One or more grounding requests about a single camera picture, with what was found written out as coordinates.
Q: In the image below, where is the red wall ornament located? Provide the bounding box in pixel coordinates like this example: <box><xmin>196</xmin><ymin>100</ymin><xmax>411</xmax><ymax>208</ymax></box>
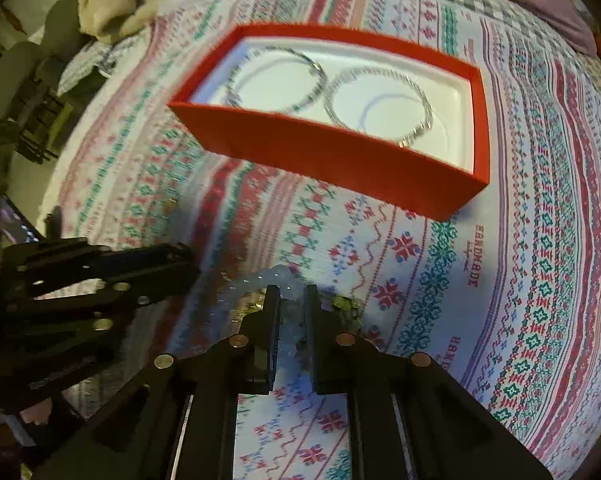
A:
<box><xmin>3</xmin><ymin>4</ymin><xmax>30</xmax><ymax>36</ymax></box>

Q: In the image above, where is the clear bead bracelet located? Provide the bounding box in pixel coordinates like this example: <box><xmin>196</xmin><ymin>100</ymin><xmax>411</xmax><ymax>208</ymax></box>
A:
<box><xmin>323</xmin><ymin>72</ymin><xmax>434</xmax><ymax>149</ymax></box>

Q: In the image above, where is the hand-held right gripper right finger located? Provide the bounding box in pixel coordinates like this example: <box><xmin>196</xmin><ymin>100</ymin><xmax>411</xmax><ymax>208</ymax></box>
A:
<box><xmin>303</xmin><ymin>284</ymin><xmax>553</xmax><ymax>480</ymax></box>

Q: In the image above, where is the thin green bead bracelet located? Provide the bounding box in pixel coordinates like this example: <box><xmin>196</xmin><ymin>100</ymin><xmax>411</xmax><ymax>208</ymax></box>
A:
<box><xmin>227</xmin><ymin>46</ymin><xmax>329</xmax><ymax>114</ymax></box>

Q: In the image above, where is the red jewelry box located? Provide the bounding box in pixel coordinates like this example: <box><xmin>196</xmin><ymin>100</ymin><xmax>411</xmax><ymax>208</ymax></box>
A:
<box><xmin>166</xmin><ymin>22</ymin><xmax>492</xmax><ymax>222</ymax></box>

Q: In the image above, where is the dark screen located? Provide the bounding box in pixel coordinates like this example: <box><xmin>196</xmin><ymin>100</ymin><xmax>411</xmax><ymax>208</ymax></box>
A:
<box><xmin>0</xmin><ymin>195</ymin><xmax>44</xmax><ymax>247</ymax></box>

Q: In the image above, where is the grey chair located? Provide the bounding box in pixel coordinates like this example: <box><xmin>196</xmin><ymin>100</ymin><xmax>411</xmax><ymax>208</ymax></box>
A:
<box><xmin>0</xmin><ymin>40</ymin><xmax>50</xmax><ymax>122</ymax></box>

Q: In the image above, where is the printed patterned blanket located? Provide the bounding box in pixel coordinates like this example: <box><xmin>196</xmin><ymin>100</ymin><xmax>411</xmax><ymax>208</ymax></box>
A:
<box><xmin>35</xmin><ymin>0</ymin><xmax>601</xmax><ymax>480</ymax></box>

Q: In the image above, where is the black metal stand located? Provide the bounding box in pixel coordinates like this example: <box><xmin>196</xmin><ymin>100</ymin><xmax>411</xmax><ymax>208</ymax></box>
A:
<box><xmin>15</xmin><ymin>57</ymin><xmax>67</xmax><ymax>164</ymax></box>

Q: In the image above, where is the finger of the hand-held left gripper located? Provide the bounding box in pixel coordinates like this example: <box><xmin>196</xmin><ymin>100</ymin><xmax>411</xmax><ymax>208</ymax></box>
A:
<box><xmin>0</xmin><ymin>264</ymin><xmax>202</xmax><ymax>402</ymax></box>
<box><xmin>3</xmin><ymin>239</ymin><xmax>195</xmax><ymax>297</ymax></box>

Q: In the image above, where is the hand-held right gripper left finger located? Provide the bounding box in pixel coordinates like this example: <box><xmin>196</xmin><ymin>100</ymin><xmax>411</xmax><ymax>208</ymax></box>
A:
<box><xmin>33</xmin><ymin>284</ymin><xmax>282</xmax><ymax>480</ymax></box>

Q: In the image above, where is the pale blue bead bracelet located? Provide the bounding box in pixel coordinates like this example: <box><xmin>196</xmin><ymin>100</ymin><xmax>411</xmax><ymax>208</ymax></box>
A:
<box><xmin>214</xmin><ymin>264</ymin><xmax>312</xmax><ymax>362</ymax></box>

